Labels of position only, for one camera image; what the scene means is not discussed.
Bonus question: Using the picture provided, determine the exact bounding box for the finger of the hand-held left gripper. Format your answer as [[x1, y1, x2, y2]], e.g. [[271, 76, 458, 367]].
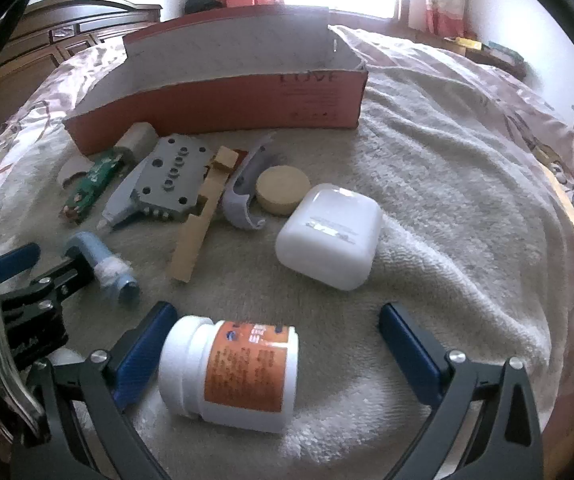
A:
[[0, 242, 42, 286], [32, 255, 100, 311]]

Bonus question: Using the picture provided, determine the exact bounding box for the white glue tube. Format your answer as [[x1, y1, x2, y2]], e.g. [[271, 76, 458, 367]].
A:
[[98, 160, 148, 232]]

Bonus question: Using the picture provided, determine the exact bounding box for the small beige cylinder motor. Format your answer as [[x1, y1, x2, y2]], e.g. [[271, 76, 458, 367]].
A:
[[113, 122, 158, 166]]

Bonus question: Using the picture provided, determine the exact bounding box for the round tan wooden disc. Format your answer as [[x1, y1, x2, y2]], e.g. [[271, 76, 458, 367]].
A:
[[257, 164, 312, 217]]

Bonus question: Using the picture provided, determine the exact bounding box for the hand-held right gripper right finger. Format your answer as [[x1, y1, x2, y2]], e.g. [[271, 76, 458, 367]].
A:
[[378, 302, 548, 480]]

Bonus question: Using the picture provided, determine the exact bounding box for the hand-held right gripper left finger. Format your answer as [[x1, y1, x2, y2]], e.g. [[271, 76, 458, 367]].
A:
[[12, 301, 180, 480]]

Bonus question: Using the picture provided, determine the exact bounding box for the red cardboard box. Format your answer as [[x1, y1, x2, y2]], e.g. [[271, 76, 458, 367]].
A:
[[62, 5, 370, 157]]

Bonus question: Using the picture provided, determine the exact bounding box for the dark wooden headboard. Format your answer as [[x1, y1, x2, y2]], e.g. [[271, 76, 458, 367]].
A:
[[0, 0, 164, 106]]

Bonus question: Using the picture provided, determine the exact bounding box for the grey curved plastic part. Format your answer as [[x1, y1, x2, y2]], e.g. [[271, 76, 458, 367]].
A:
[[222, 132, 278, 231]]

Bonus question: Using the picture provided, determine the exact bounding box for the green circuit board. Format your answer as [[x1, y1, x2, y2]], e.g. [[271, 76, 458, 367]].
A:
[[59, 149, 128, 223]]

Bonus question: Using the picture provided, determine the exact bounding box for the pink printed quilt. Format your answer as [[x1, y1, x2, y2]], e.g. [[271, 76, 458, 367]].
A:
[[0, 25, 574, 361]]

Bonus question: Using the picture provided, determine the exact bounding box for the tan wooden strip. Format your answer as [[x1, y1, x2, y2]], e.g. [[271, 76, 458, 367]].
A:
[[542, 160, 574, 246]]

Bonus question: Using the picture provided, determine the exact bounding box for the notched wooden block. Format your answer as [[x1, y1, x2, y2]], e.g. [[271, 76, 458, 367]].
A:
[[169, 146, 240, 283]]

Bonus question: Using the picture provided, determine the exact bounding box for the white earbuds case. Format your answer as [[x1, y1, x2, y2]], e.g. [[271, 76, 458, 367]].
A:
[[274, 183, 384, 292]]

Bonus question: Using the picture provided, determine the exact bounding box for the dark bag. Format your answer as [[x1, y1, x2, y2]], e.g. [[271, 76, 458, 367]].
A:
[[184, 0, 225, 15]]

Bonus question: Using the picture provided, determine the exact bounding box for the grey plastic plate with holes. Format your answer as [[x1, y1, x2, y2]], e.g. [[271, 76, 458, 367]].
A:
[[129, 133, 214, 223]]

